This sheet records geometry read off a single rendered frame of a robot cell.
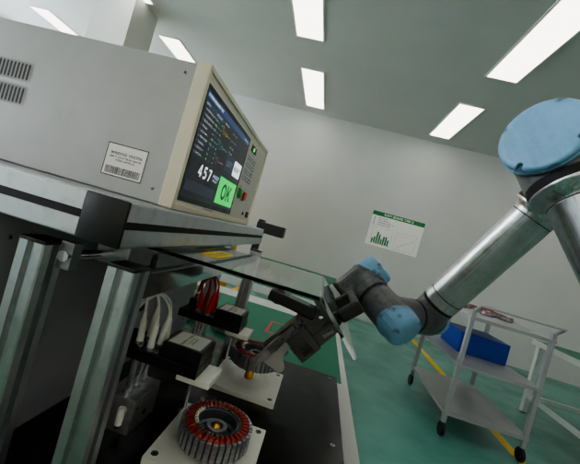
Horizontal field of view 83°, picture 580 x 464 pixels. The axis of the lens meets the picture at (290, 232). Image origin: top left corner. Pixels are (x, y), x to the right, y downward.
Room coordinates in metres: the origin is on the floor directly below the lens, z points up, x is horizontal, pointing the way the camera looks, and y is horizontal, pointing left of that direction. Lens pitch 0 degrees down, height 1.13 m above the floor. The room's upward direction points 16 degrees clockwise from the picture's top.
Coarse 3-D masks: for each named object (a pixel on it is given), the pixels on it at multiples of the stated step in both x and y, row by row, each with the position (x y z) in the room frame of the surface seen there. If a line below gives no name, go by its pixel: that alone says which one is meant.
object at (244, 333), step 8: (224, 304) 0.78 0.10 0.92; (184, 312) 0.74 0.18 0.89; (192, 312) 0.73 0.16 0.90; (200, 312) 0.74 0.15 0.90; (216, 312) 0.73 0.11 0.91; (224, 312) 0.73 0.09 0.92; (232, 312) 0.73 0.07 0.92; (240, 312) 0.75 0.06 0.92; (248, 312) 0.78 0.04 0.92; (200, 320) 0.73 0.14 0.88; (208, 320) 0.73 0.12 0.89; (216, 320) 0.73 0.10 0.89; (224, 320) 0.73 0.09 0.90; (232, 320) 0.73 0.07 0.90; (240, 320) 0.72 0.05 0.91; (200, 328) 0.77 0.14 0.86; (224, 328) 0.73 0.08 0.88; (232, 328) 0.72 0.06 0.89; (240, 328) 0.73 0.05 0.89; (248, 328) 0.78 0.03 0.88; (232, 336) 0.73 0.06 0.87; (240, 336) 0.73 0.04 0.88; (248, 336) 0.73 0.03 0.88
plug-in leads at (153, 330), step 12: (144, 300) 0.51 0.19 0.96; (168, 300) 0.54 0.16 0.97; (144, 312) 0.51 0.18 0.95; (156, 312) 0.54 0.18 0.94; (168, 312) 0.52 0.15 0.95; (144, 324) 0.51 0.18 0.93; (156, 324) 0.49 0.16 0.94; (168, 324) 0.52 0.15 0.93; (144, 336) 0.51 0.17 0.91; (156, 336) 0.50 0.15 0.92; (168, 336) 0.54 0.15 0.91
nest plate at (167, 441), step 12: (168, 432) 0.50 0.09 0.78; (252, 432) 0.56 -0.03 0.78; (264, 432) 0.57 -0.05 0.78; (156, 444) 0.47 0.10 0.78; (168, 444) 0.48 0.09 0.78; (252, 444) 0.53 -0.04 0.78; (144, 456) 0.45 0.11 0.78; (156, 456) 0.45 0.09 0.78; (168, 456) 0.46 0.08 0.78; (180, 456) 0.46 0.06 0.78; (252, 456) 0.50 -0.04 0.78
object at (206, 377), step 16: (176, 336) 0.52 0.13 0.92; (192, 336) 0.54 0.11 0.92; (128, 352) 0.49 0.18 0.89; (144, 352) 0.49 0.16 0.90; (160, 352) 0.49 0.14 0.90; (176, 352) 0.49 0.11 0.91; (192, 352) 0.49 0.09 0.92; (208, 352) 0.52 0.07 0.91; (144, 368) 0.54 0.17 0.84; (176, 368) 0.48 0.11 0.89; (192, 368) 0.48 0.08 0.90; (208, 368) 0.53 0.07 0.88; (128, 384) 0.50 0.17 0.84; (192, 384) 0.49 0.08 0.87; (208, 384) 0.48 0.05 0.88
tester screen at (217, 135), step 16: (208, 96) 0.46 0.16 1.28; (208, 112) 0.47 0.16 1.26; (224, 112) 0.53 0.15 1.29; (208, 128) 0.49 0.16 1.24; (224, 128) 0.55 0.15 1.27; (208, 144) 0.50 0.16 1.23; (224, 144) 0.56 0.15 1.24; (240, 144) 0.65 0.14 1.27; (192, 160) 0.47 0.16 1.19; (208, 160) 0.52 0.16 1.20; (224, 160) 0.59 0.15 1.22; (240, 160) 0.68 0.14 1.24; (192, 176) 0.48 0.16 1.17; (224, 176) 0.61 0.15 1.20; (192, 192) 0.50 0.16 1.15; (224, 208) 0.66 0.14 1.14
